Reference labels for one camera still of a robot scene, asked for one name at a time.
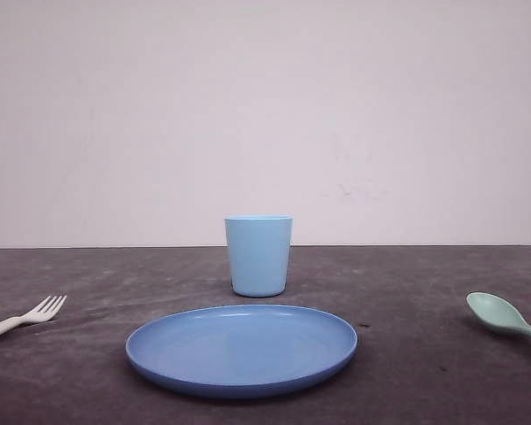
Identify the light blue plastic cup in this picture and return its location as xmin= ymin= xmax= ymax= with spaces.
xmin=225 ymin=215 xmax=293 ymax=298

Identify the white plastic fork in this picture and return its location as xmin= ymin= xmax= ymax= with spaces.
xmin=0 ymin=295 xmax=67 ymax=336

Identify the mint green plastic spoon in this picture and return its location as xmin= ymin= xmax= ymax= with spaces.
xmin=466 ymin=292 xmax=531 ymax=337

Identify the blue plastic plate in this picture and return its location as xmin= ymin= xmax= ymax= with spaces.
xmin=125 ymin=305 xmax=358 ymax=399

